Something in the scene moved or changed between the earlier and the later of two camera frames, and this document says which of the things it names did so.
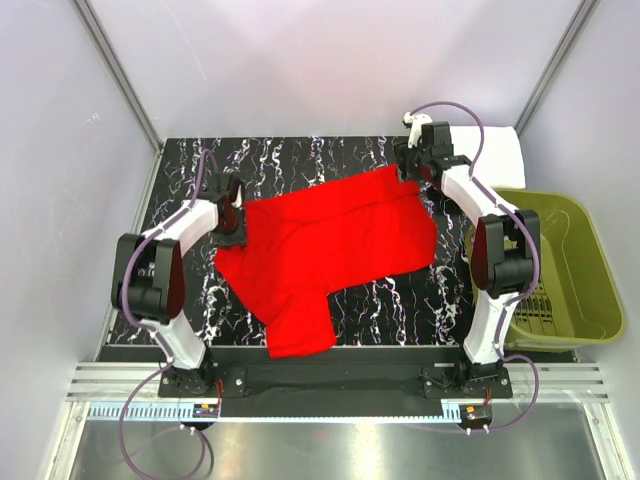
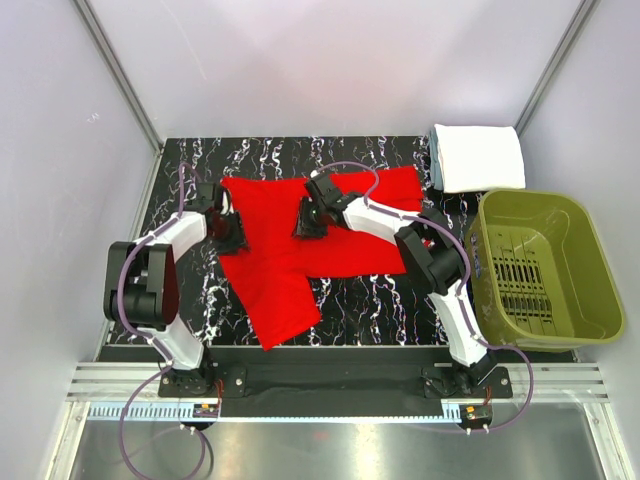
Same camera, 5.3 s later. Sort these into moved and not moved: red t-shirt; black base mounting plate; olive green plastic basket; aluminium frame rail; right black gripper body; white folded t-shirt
Moved: red t-shirt; right black gripper body
Not moved: aluminium frame rail; white folded t-shirt; black base mounting plate; olive green plastic basket
